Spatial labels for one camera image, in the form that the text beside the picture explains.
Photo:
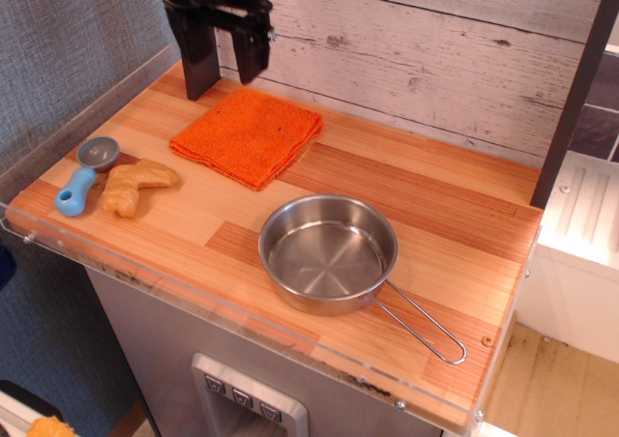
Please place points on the dark grey right post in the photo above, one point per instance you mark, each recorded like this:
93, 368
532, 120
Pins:
584, 76

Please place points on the clear acrylic edge guard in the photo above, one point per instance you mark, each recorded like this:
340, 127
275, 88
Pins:
451, 419

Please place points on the silver dispenser panel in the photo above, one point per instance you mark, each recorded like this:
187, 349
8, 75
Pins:
235, 404

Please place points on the orange object bottom left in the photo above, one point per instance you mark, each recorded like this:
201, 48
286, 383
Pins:
50, 427

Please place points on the dark grey left post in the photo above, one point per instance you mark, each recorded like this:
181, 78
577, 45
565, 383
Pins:
201, 77

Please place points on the blue handled grey scoop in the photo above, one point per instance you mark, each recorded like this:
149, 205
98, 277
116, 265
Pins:
94, 156

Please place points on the yellow toy chicken piece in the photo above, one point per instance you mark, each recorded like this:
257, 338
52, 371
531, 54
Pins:
121, 193

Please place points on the grey toy cabinet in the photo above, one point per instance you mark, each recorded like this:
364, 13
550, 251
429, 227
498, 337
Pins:
159, 338

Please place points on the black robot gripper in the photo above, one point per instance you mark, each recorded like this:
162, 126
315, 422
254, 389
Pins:
248, 21

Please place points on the dark grey post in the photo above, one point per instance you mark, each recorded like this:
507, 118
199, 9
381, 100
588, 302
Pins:
201, 77
584, 76

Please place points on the stainless steel pan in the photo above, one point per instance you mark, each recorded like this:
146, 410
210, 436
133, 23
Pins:
328, 254

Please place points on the white toy sink unit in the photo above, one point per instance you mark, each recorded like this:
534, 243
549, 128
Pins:
570, 291

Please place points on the orange cloth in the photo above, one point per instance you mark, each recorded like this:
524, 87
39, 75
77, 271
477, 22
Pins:
249, 137

